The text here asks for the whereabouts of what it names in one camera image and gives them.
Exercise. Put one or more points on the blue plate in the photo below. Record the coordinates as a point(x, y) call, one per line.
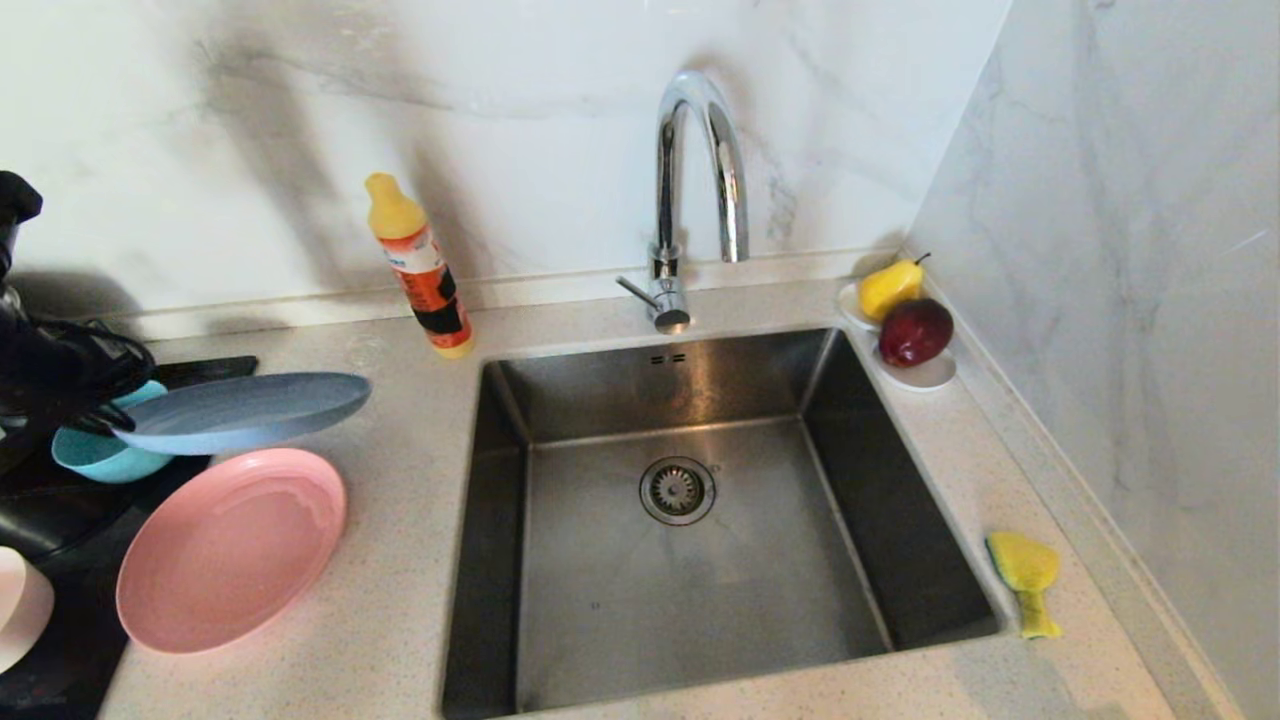
point(240, 410)

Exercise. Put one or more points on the small light pink plate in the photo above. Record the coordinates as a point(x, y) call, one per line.
point(22, 605)

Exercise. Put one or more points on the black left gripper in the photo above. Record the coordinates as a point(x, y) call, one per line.
point(50, 370)

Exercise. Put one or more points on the black induction cooktop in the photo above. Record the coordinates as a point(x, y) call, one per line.
point(90, 570)

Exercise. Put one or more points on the white fruit dish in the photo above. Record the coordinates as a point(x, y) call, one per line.
point(927, 377)

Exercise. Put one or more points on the metal sink drain strainer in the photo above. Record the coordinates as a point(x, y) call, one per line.
point(678, 492)

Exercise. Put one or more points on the teal bowl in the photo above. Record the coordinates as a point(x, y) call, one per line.
point(100, 462)

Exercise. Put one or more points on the yellow sponge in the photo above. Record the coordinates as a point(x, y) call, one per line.
point(1022, 565)

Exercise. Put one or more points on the chrome gooseneck faucet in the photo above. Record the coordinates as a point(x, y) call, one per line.
point(668, 288)

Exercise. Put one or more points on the yellow pear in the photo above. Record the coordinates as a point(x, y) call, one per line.
point(887, 288)

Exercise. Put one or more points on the large salmon pink plate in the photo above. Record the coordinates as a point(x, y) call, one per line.
point(230, 550)

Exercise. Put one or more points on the stainless steel sink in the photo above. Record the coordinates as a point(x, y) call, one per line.
point(700, 600)

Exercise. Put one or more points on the orange dish soap bottle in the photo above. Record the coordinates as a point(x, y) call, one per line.
point(425, 280)

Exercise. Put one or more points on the dark red apple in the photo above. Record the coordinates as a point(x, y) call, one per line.
point(914, 333)

